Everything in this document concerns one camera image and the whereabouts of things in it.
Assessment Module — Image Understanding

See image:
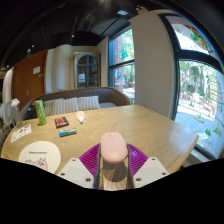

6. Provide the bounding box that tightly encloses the green drink bottle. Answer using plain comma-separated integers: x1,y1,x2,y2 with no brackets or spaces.
34,100,48,126

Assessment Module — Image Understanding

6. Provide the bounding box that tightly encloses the white pink cat mouse pad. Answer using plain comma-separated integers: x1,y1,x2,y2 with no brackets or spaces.
17,140,62,175

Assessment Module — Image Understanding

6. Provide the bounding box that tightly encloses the clear bottle with white lid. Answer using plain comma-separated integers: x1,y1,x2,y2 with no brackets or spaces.
9,98,23,129

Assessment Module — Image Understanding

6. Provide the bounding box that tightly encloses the wooden door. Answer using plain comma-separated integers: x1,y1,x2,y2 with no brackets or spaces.
12,49,48,111

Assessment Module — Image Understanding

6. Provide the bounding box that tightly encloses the black backpack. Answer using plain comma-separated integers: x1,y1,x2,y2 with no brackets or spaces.
23,101,38,120

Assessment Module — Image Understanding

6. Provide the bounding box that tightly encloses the small white object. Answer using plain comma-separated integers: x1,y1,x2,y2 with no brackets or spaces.
75,110,86,124

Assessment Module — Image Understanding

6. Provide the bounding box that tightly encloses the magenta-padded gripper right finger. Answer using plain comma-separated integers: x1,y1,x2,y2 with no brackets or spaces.
125,143,171,190

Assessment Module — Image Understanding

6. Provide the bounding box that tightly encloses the small black red box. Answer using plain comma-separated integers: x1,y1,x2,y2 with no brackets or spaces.
54,116,70,129

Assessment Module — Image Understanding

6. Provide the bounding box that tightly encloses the arched glass cabinet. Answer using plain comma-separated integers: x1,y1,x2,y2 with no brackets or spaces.
73,51,102,90

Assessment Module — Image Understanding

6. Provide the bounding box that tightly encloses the group of white chairs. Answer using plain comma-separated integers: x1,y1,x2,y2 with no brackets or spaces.
0,101,13,129

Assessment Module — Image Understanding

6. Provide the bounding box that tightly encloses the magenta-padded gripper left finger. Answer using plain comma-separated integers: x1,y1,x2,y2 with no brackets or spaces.
56,143,103,191

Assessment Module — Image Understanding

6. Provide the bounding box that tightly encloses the brown curved sofa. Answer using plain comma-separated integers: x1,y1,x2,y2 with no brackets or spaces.
20,86,131,120

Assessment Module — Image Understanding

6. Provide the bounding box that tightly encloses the wide striped cushion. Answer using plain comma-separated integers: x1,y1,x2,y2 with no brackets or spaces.
43,97,80,117

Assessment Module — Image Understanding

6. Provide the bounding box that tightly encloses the small striped cushion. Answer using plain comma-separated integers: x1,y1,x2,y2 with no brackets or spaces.
77,95,102,112

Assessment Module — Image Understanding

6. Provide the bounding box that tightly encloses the pink computer mouse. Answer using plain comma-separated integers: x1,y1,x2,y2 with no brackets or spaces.
100,131,129,165

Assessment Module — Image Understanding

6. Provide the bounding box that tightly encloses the white printed paper sheet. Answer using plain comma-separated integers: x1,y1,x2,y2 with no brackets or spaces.
10,123,33,144

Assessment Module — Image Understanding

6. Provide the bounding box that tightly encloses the small teal box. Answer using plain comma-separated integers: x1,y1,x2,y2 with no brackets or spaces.
58,127,78,138

